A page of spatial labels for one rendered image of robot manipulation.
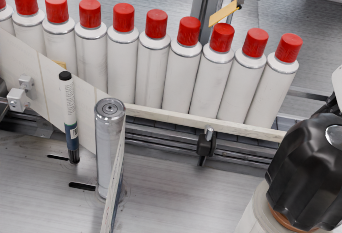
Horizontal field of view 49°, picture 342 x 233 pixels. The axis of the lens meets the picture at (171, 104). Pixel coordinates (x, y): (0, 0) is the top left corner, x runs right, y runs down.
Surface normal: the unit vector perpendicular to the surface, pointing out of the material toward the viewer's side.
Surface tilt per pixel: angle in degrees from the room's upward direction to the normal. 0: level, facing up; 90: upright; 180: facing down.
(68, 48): 90
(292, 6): 0
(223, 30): 2
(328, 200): 90
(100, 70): 90
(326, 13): 0
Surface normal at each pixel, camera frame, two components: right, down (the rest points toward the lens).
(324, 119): 0.00, -0.81
